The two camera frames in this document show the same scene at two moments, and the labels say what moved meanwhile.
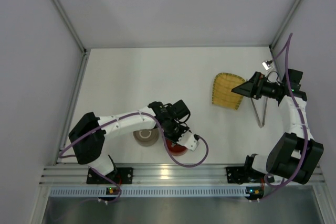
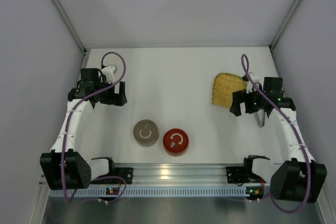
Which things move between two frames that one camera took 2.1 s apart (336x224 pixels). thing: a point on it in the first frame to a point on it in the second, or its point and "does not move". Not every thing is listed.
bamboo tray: [222, 94] does not move
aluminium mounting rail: [205, 176] does not move
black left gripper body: [176, 135] to [115, 95]
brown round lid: [146, 137] does not move
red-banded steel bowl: [179, 153] does not move
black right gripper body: [256, 87] to [241, 102]
